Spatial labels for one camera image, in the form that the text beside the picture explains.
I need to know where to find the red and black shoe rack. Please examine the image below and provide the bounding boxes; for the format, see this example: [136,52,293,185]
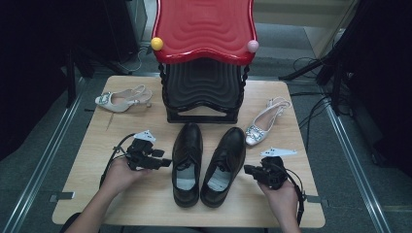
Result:
[150,0,260,124]

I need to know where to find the metal floor rail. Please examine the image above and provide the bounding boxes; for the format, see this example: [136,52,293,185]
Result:
[3,77,86,233]
[324,103,392,233]

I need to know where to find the white floor cable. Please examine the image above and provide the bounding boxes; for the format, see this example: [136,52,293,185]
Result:
[120,47,151,74]

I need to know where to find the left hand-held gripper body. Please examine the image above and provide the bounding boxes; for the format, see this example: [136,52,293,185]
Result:
[125,129,156,171]

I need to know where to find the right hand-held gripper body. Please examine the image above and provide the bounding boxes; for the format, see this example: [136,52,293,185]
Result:
[259,147,298,190]

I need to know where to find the black leather shoe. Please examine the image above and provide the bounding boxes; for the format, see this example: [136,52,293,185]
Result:
[171,122,204,208]
[199,126,247,209]

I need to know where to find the black metal stand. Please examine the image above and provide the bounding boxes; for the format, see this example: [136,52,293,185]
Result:
[64,45,130,110]

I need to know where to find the black tripod stand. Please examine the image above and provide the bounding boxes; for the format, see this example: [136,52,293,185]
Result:
[278,0,361,115]

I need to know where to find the dark curtain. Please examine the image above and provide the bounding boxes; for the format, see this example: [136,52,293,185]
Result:
[336,0,412,178]
[0,0,140,161]

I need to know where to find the person's right hand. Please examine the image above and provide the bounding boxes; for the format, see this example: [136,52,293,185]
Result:
[257,179,299,221]

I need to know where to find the black floor cables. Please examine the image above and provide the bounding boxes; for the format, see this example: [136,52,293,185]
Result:
[290,56,338,149]

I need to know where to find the person's left hand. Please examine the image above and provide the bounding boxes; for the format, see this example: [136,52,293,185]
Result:
[103,157,154,199]

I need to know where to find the hand-held gripper cable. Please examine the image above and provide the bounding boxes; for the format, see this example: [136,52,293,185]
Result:
[99,133,137,188]
[281,167,306,226]

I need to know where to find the white slingback heeled shoe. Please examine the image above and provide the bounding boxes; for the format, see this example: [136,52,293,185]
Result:
[245,96,292,147]
[94,84,154,114]

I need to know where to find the right hand-held gripper cable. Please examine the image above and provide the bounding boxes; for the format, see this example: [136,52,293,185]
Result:
[281,167,306,226]

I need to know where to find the left hand-held gripper cable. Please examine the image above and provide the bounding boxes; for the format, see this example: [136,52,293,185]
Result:
[99,133,137,188]

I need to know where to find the grey tape strip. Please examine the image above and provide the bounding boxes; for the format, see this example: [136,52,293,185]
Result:
[49,191,76,203]
[305,194,329,208]

